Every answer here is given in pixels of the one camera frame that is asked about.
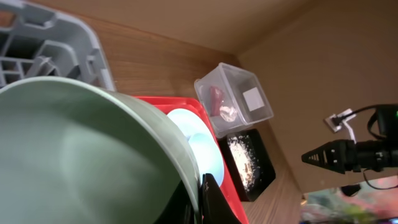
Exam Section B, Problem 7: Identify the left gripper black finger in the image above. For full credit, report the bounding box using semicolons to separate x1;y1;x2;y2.
201;174;241;224

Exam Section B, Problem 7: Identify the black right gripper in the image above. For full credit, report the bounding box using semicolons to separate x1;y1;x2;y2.
301;140;397;174

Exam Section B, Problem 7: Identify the white tissue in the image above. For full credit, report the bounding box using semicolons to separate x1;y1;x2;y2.
220;106;238;123

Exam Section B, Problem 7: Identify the red foil wrapper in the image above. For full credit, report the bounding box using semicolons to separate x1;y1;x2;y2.
210;86;224;116

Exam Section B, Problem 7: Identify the mint green bowl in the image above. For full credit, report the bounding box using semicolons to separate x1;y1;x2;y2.
1;77;201;223

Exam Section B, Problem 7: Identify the black food waste tray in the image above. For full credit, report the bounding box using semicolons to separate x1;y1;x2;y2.
218;129;276;202

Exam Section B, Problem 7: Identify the clear plastic waste bin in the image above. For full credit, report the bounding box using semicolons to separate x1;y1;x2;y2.
194;63;274;138

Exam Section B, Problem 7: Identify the grey plastic dishwasher rack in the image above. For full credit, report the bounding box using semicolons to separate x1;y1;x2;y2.
1;1;116;91

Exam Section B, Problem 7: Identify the red plastic tray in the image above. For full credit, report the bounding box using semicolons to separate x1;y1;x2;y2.
136;96;249;224

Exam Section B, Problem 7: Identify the pile of rice and scraps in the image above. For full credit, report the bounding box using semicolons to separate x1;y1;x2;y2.
228;135;258;192

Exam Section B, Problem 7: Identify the light blue plate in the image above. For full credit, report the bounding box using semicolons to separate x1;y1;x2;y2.
167;108;224;187

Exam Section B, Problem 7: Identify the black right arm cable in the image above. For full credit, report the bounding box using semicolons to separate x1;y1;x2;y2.
332;105;398;190

